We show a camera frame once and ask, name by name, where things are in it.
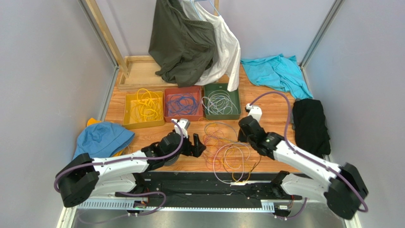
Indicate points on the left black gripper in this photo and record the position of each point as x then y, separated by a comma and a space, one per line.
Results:
195, 150

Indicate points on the yellow cloth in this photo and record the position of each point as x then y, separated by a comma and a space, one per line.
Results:
93, 121

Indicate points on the turquoise cloth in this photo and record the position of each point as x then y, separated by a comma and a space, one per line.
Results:
279, 73

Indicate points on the blue bucket hat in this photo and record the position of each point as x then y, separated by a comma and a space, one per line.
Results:
103, 140

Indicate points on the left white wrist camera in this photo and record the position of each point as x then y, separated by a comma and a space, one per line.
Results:
181, 126

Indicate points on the white hanging shirt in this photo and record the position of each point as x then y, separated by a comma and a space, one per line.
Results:
228, 57

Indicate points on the green plastic bin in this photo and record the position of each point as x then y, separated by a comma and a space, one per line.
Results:
220, 104

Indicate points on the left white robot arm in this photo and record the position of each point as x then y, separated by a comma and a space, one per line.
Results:
86, 177

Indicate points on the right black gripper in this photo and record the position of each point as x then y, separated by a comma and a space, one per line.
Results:
245, 125

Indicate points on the dark green hanging garment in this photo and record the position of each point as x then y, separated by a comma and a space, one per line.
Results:
184, 48

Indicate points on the slotted metal rail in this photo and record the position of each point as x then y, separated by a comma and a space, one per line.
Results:
265, 206

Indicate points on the wooden tray frame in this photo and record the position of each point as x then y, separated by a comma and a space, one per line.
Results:
141, 74

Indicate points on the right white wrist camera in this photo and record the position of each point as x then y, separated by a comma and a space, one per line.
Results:
254, 111

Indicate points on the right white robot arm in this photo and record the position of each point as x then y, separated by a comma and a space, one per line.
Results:
341, 188

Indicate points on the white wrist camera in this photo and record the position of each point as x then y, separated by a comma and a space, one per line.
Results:
254, 111
181, 126

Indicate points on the red plastic bin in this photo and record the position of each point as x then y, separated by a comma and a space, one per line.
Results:
183, 103

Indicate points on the black cloth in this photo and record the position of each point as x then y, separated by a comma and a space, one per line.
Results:
311, 132

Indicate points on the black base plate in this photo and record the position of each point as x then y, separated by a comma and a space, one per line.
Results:
202, 189

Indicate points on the yellow plastic bin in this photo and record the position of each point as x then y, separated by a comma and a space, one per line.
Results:
143, 109

